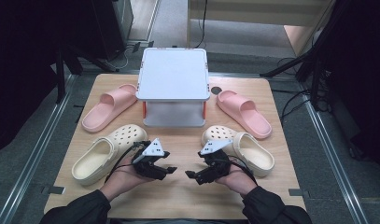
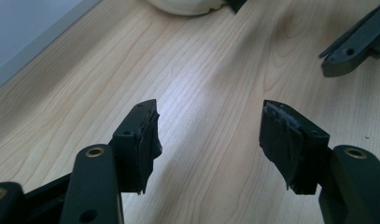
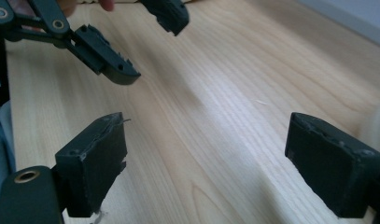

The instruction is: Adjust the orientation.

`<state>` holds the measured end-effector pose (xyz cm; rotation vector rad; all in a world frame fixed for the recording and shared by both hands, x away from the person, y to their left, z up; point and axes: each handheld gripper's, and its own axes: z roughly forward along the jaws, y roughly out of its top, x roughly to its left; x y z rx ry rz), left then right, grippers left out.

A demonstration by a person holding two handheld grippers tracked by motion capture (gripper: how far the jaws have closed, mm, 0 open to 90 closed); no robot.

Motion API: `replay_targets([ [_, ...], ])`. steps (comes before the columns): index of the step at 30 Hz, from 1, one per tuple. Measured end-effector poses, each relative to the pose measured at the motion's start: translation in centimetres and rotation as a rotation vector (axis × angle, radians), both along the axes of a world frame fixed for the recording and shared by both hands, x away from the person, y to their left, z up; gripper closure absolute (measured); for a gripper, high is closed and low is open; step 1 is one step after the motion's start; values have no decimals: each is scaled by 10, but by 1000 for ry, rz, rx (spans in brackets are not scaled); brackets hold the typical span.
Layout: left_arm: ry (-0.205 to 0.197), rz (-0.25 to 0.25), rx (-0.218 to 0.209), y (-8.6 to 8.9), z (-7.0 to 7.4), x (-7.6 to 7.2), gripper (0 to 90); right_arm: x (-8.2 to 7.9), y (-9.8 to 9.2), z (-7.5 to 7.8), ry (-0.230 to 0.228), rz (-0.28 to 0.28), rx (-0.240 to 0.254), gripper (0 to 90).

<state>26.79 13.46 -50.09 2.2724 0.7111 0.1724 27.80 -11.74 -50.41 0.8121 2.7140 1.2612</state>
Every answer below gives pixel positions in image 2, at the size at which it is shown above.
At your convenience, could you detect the beige clog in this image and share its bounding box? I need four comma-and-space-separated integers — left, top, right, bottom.
146, 0, 228, 17

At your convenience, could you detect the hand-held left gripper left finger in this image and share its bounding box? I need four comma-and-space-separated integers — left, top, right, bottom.
111, 99, 163, 195

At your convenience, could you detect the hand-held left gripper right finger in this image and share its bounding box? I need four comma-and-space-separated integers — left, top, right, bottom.
259, 99, 332, 196

